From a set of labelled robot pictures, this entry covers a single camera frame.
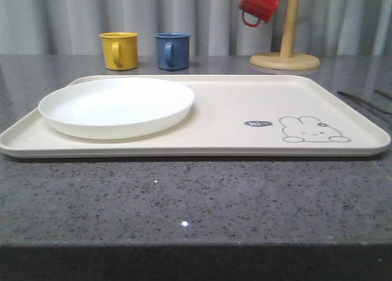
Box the white round plate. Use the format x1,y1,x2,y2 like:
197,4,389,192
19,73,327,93
38,78,195,140

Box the beige rabbit serving tray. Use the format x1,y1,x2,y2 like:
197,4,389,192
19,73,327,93
1,75,391,158

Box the blue mug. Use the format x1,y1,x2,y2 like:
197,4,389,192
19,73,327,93
155,32,190,70

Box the yellow mug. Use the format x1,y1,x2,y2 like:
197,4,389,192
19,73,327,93
99,32,138,70

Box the wooden mug tree stand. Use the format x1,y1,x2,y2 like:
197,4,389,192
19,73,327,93
249,0,320,70

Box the red mug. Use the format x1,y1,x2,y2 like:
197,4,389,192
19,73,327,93
239,0,281,28

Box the grey curtain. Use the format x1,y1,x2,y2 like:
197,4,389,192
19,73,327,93
1,0,391,57

